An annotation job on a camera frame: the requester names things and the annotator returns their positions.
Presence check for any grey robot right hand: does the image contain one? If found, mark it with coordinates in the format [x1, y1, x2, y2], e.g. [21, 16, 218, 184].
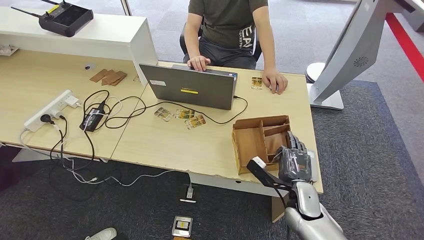
[271, 130, 313, 184]

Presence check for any person's left hand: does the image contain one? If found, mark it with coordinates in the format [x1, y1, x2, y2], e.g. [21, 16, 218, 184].
[261, 68, 289, 96]

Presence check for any person's right hand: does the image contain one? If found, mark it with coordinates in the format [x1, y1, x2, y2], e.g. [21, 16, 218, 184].
[186, 54, 212, 72]

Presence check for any wooden organizer box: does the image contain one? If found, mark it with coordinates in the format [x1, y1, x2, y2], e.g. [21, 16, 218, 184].
[231, 114, 293, 176]

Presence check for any person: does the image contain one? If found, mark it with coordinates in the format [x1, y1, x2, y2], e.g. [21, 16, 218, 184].
[182, 0, 289, 96]

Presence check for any grey laptop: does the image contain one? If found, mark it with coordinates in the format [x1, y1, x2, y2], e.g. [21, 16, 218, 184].
[138, 63, 239, 111]

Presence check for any white round stand base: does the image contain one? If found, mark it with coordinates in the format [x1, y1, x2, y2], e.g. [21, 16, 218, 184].
[305, 61, 328, 84]

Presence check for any brown cardboard piece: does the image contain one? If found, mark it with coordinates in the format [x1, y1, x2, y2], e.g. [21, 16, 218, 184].
[109, 70, 129, 87]
[89, 68, 109, 83]
[100, 69, 122, 87]

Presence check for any grey kiosk display stand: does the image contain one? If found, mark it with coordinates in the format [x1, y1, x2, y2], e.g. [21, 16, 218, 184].
[306, 0, 417, 111]

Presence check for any white counter shelf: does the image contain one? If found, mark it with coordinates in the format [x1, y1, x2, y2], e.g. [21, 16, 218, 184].
[0, 6, 160, 86]

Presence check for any black laptop power adapter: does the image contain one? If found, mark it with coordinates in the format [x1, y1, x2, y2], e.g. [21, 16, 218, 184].
[79, 100, 107, 133]

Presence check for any white device on floor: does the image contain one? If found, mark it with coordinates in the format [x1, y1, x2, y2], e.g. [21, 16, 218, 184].
[171, 214, 194, 239]

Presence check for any white plug-in charger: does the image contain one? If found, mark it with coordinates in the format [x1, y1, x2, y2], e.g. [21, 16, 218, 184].
[64, 95, 82, 110]

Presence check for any black remote controller with antennas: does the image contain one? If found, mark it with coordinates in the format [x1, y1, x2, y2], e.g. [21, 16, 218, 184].
[10, 0, 95, 38]

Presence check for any white power strip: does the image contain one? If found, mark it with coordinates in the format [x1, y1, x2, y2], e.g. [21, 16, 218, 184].
[23, 89, 74, 133]

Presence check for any black power plug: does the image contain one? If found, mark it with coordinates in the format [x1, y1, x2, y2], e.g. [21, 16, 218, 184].
[40, 113, 56, 126]

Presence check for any white shoe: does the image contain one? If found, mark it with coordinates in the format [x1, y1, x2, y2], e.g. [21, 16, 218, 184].
[84, 226, 118, 240]

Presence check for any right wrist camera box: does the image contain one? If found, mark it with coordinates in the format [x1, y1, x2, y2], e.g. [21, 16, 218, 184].
[246, 155, 293, 192]

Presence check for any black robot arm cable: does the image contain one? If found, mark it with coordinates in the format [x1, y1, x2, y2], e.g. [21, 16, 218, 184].
[270, 184, 290, 210]

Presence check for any black laptop power cable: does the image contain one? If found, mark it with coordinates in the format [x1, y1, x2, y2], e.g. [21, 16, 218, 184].
[81, 89, 249, 130]

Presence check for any silver cable connector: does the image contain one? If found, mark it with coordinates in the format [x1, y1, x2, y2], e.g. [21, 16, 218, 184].
[179, 183, 197, 204]

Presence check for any white cable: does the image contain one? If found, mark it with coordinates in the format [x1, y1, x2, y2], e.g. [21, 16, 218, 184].
[19, 128, 194, 200]

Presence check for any black plug cable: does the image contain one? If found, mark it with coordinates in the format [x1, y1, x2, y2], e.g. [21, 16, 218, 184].
[48, 115, 98, 203]

